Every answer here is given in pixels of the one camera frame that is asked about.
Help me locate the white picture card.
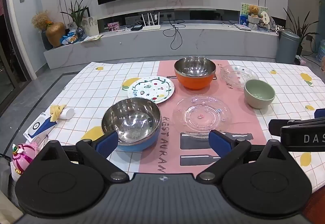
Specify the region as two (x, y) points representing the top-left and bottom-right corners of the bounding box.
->
(81, 16), (98, 36)

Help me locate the blue snack packet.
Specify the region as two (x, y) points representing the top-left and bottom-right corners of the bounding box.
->
(60, 31), (79, 45)

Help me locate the green poster card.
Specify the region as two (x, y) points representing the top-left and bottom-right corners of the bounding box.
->
(240, 3), (269, 26)

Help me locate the white router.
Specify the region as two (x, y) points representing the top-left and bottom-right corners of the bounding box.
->
(141, 12), (162, 31)

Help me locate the large clear glass plate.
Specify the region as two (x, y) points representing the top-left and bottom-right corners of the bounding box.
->
(173, 95), (233, 139)

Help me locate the dried flower bunch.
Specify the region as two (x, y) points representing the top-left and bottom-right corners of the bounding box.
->
(31, 10), (54, 31)

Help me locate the pink printed placemat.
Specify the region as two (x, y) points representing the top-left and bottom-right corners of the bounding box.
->
(132, 60), (268, 174)

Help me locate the tall leafy floor plant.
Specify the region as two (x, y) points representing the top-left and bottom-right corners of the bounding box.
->
(283, 7), (319, 56)

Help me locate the blue steel bowl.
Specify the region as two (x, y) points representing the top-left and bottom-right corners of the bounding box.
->
(101, 98), (162, 152)

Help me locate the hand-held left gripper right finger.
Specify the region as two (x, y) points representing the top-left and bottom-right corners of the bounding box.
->
(196, 130), (293, 185)

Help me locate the blue and white box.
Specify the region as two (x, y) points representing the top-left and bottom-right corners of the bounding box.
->
(23, 112), (59, 143)

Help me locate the brown teddy bear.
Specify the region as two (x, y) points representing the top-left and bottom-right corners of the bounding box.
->
(247, 4), (261, 18)

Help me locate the lemon check tablecloth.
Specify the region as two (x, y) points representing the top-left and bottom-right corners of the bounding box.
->
(24, 60), (325, 194)

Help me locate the green ceramic bowl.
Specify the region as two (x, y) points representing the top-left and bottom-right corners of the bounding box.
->
(244, 79), (276, 109)

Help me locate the black cable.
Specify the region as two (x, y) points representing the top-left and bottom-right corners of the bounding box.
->
(162, 15), (185, 50)

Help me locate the orange steel bowl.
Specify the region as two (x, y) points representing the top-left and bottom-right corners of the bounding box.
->
(174, 57), (217, 91)

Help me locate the gold vase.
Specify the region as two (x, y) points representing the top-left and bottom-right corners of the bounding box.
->
(46, 22), (67, 47)

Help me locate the grey marble tv console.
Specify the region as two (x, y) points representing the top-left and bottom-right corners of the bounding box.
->
(44, 6), (280, 70)

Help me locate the yellow cloth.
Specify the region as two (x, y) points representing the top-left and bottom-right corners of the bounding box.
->
(50, 104), (67, 122)

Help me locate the grey trash bin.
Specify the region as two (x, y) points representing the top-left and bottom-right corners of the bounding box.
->
(275, 29), (301, 65)

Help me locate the green potted plant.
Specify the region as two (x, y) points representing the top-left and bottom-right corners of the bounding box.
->
(60, 0), (91, 37)

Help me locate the pink toy ornament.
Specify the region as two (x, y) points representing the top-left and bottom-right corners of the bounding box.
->
(11, 142), (39, 175)

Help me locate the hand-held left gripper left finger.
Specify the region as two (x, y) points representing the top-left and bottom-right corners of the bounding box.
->
(33, 131), (130, 184)

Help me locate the blue water bottle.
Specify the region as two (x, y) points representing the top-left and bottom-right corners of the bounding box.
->
(316, 39), (325, 62)

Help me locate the white cylinder roll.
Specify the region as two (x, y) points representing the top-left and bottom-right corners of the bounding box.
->
(58, 108), (75, 121)

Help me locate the painted white plate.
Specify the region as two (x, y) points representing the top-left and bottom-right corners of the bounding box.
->
(127, 76), (176, 104)

